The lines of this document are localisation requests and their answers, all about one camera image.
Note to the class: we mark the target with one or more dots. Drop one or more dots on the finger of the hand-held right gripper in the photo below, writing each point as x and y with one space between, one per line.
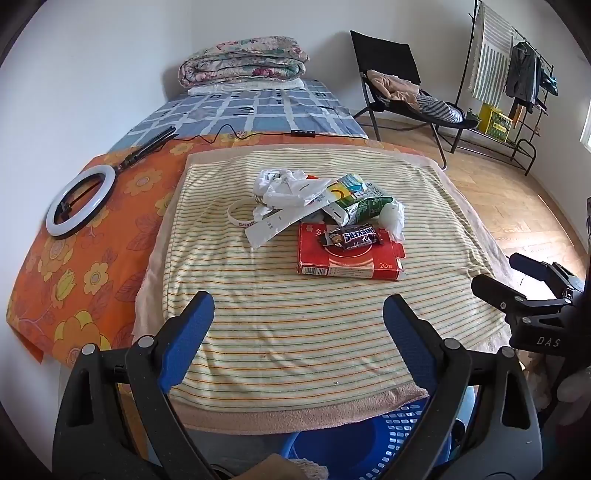
508 297
531 265

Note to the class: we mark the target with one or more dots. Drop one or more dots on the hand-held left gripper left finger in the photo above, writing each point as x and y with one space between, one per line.
184 344

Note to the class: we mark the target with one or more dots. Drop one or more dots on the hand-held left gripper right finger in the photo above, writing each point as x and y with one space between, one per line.
411 344

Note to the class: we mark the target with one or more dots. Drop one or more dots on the red cardboard box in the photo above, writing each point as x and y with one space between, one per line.
351 263

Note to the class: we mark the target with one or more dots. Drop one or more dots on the blue plastic basket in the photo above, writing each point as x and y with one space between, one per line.
364 443

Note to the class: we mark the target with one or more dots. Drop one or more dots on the brown candy bar wrapper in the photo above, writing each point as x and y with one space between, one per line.
355 236

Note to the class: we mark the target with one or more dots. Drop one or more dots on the clear plastic wrap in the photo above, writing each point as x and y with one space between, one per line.
392 221

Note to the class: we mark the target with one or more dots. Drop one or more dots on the white wristband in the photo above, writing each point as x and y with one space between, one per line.
238 225

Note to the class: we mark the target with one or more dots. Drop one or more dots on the white paper strip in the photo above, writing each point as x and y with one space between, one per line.
268 229

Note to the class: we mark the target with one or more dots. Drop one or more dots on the green drink carton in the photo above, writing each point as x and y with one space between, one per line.
364 207

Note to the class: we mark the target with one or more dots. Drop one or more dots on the white plastic bag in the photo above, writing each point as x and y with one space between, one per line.
286 189

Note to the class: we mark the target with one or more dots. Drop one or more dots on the person's right hand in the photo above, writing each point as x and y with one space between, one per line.
575 394

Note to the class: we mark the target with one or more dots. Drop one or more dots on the striped cream towel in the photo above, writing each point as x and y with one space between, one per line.
300 332

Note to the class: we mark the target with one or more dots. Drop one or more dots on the black clothes rack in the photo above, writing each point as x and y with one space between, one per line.
526 152

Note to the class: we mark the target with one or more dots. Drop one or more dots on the orange floral bed sheet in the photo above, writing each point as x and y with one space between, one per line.
92 277

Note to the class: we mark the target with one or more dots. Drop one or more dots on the yellow crate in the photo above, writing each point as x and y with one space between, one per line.
494 122

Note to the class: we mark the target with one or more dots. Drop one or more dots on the grey striped cloth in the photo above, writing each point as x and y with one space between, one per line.
438 110

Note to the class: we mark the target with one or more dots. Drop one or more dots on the teal hanging garment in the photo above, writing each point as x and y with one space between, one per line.
549 81

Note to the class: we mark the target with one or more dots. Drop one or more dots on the dark hanging jacket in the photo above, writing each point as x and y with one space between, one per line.
521 74

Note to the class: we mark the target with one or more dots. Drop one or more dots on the black light stand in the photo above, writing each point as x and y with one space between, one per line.
147 146

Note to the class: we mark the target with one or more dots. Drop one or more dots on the green striped hanging towel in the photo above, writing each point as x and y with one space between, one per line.
491 55

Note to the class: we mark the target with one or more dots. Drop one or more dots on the beige cloth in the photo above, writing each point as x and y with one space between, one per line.
392 85

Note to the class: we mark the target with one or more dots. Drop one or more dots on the blue plaid bed sheet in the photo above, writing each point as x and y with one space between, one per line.
258 110

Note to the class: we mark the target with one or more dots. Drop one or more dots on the black folding chair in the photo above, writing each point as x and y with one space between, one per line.
388 50

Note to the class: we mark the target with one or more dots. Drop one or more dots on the folded floral quilt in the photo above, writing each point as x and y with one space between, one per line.
244 60

